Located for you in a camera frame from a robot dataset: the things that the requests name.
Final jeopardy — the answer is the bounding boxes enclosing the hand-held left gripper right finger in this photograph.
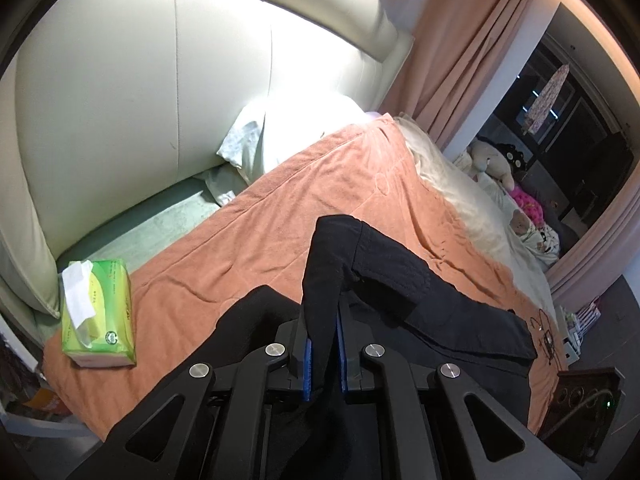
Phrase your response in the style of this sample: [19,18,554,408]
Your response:
[336,305,581,480]

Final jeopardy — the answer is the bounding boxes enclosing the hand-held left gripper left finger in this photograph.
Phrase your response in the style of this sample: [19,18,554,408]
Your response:
[65,320,313,480]

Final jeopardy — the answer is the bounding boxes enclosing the black pants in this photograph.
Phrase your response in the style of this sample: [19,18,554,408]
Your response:
[272,215,540,480]

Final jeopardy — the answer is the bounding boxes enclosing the orange fleece blanket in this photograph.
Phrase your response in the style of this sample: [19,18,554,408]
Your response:
[42,112,562,437]

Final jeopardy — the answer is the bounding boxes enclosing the cream blanket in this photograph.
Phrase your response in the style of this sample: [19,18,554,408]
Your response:
[395,115,559,312]

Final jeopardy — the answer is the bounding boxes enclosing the green tissue box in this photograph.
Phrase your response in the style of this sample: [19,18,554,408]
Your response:
[60,258,138,369]

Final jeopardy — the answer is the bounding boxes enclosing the pale green bed sheet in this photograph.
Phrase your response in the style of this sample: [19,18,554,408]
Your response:
[35,165,251,342]

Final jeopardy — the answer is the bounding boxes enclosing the white pillow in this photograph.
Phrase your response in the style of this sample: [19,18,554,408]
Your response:
[216,92,372,187]

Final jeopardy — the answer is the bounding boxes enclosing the dark box with green light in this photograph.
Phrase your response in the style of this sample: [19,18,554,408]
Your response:
[540,367,626,467]

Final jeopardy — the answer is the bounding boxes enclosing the white printed cloth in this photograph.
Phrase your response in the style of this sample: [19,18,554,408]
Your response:
[525,222,562,262]

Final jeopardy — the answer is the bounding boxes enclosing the white storage rack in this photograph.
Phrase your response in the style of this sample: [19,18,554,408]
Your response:
[557,297,602,362]

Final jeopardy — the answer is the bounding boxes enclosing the pink patterned clothing pile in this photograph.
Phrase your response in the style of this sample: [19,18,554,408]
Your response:
[510,185,546,227]

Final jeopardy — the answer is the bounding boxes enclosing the beige bear plush toy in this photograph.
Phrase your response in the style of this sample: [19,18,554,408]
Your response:
[467,139,516,189]

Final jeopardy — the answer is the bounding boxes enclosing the black plush toy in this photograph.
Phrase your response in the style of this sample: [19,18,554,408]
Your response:
[492,141,529,174]

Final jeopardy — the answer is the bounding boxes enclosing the dark window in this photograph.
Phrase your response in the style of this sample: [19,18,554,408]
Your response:
[475,35,637,242]

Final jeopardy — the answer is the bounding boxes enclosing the cream padded headboard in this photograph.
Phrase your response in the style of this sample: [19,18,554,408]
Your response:
[0,0,416,319]

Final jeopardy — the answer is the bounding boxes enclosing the floral hanging garment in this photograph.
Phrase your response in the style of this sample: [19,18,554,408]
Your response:
[522,65,571,137]

